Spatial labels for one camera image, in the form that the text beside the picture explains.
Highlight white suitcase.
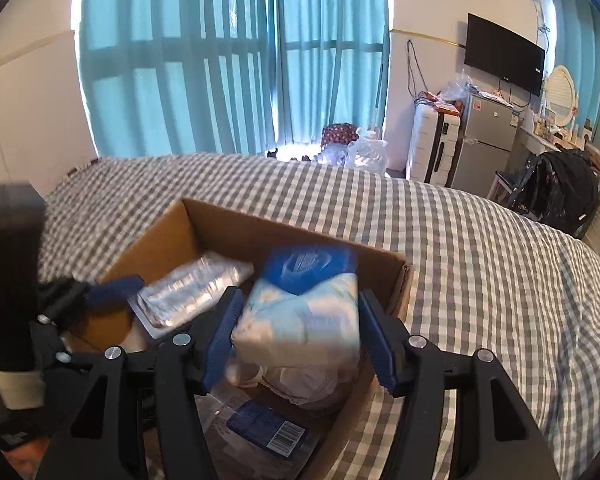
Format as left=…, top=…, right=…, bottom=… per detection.
left=405, top=103, right=460, bottom=186

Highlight white bunny figurine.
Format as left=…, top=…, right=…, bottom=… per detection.
left=225, top=361, right=265, bottom=389

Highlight black wall television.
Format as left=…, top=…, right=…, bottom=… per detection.
left=464, top=13, right=545, bottom=96

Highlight blue white tissue pack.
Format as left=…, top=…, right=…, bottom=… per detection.
left=232, top=244, right=361, bottom=370

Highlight teal right curtain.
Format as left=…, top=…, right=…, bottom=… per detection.
left=553, top=0, right=600, bottom=134

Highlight black backpack on chair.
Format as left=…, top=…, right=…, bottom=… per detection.
left=509, top=148, right=600, bottom=237

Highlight teal window curtain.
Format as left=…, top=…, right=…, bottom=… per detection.
left=78, top=0, right=390, bottom=157

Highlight silver mini fridge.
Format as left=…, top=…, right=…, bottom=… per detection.
left=448, top=94, right=517, bottom=197

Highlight brown cardboard box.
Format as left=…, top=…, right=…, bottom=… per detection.
left=59, top=196, right=414, bottom=480

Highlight clear cotton pad package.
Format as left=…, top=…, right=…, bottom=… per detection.
left=196, top=384, right=321, bottom=479

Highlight dark floral bag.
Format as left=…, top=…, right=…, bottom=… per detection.
left=321, top=122, right=360, bottom=148

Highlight white headboard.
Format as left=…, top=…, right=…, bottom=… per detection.
left=0, top=32, right=96, bottom=195

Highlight silver foil blister pack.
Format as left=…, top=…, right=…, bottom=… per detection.
left=129, top=252, right=254, bottom=340

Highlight white oval vanity mirror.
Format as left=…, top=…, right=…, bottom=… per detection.
left=543, top=65, right=578, bottom=128

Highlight clear plastic bag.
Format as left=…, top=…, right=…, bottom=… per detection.
left=346, top=130, right=389, bottom=176

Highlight person's left hand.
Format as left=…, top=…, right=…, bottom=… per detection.
left=3, top=437, right=50, bottom=479

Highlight cream lace underwear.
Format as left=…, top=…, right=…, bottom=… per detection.
left=260, top=365, right=360, bottom=411

